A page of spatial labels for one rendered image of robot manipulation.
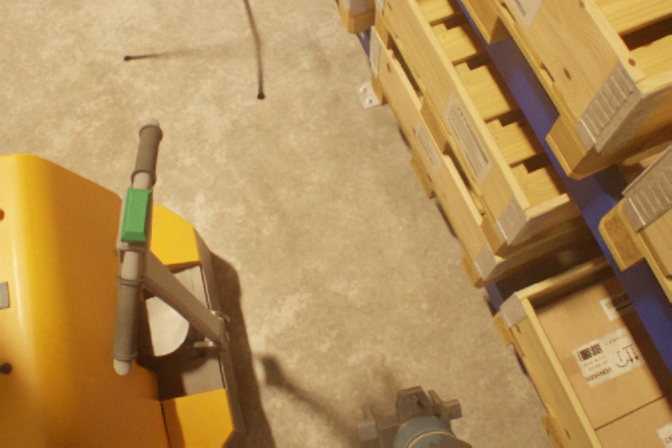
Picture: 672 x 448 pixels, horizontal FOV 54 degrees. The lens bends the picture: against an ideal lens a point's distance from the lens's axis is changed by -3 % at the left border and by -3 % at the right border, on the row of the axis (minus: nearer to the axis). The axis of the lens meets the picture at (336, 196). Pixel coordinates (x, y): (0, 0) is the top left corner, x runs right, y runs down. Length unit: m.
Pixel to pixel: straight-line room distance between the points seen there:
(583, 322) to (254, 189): 1.25
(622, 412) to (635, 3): 1.10
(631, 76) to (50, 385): 1.29
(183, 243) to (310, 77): 0.93
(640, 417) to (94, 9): 2.54
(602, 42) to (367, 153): 1.61
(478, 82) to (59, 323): 1.21
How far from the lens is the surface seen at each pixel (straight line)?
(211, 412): 2.04
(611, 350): 2.00
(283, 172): 2.55
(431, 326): 2.39
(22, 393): 1.61
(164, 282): 1.40
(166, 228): 2.17
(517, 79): 1.48
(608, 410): 1.98
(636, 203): 1.15
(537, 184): 1.76
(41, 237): 1.71
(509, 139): 1.80
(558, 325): 1.97
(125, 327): 1.08
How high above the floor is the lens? 2.34
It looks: 69 degrees down
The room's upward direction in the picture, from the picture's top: 3 degrees counter-clockwise
